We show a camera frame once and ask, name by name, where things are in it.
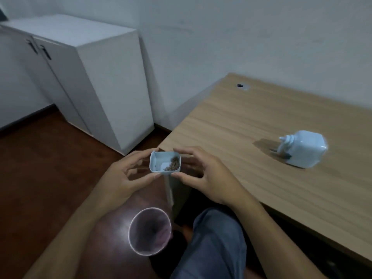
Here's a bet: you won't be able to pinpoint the person's left hand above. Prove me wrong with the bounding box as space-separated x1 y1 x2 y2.
97 148 162 213

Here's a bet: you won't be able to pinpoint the person's right hand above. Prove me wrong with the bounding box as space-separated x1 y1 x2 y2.
170 146 254 208

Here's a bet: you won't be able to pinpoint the small white shavings tray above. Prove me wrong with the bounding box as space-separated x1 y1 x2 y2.
149 151 181 173

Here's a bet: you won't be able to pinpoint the person's right forearm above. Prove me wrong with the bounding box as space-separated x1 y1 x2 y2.
231 196 327 279

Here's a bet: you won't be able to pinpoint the person's left forearm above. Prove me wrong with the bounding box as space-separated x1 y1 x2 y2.
23 197 112 279

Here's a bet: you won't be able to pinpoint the grey desk leg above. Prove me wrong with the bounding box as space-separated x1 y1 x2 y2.
164 174 192 220

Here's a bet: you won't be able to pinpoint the brown pencil shavings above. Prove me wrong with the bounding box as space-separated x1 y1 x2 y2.
163 156 180 172

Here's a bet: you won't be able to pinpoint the translucent round waste bin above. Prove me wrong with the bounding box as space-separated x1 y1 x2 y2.
128 207 173 256

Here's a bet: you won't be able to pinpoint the person's leg in blue jeans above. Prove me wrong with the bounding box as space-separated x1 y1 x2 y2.
170 207 248 279

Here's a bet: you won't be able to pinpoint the white cabinet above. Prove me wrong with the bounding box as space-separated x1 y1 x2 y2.
0 14 155 156

